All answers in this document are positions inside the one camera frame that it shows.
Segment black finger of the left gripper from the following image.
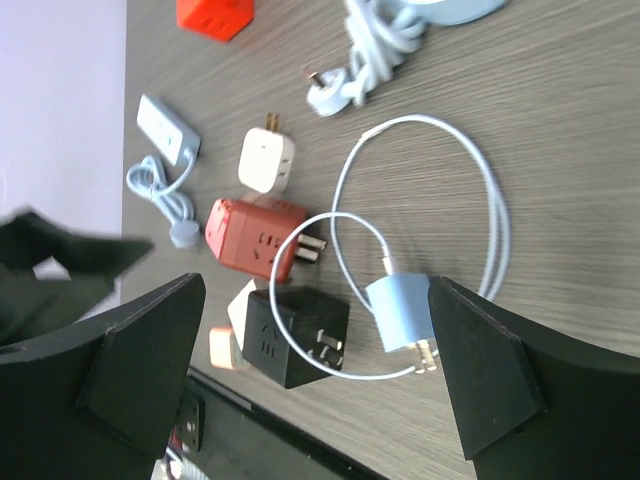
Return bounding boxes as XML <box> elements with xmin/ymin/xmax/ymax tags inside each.
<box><xmin>1</xmin><ymin>210</ymin><xmax>153</xmax><ymax>345</ymax></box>

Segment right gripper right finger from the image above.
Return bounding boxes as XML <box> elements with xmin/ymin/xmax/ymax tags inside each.
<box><xmin>429</xmin><ymin>277</ymin><xmax>639</xmax><ymax>479</ymax></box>

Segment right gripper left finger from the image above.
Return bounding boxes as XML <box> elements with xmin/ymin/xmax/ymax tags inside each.
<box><xmin>1</xmin><ymin>273</ymin><xmax>206</xmax><ymax>479</ymax></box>

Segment pink plug adapter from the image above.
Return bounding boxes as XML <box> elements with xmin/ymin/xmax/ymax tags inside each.
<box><xmin>209</xmin><ymin>327</ymin><xmax>249</xmax><ymax>370</ymax></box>

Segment blue usb charger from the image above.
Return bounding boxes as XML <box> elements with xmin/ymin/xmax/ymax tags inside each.
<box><xmin>365</xmin><ymin>273</ymin><xmax>438</xmax><ymax>373</ymax></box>

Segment red brown cube adapter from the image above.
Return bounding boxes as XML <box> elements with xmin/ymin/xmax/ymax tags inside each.
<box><xmin>205</xmin><ymin>193</ymin><xmax>310</xmax><ymax>280</ymax></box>

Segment black cube adapter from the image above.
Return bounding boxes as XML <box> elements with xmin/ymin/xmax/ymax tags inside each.
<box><xmin>241</xmin><ymin>287</ymin><xmax>350</xmax><ymax>389</ymax></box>

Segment cream white plug adapter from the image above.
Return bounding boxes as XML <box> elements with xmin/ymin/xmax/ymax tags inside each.
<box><xmin>237</xmin><ymin>112</ymin><xmax>296</xmax><ymax>194</ymax></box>

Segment red pink cube socket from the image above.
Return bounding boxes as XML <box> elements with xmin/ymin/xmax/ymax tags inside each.
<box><xmin>176</xmin><ymin>0</ymin><xmax>254</xmax><ymax>43</ymax></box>

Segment round blue socket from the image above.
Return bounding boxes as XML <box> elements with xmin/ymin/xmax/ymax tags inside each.
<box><xmin>406</xmin><ymin>0</ymin><xmax>508</xmax><ymax>26</ymax></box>

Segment light blue power strip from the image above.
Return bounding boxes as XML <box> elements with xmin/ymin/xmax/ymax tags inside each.
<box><xmin>136</xmin><ymin>94</ymin><xmax>201</xmax><ymax>166</ymax></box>

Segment light blue strip cord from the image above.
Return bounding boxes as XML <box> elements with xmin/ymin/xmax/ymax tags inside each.
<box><xmin>124</xmin><ymin>152</ymin><xmax>201</xmax><ymax>251</ymax></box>

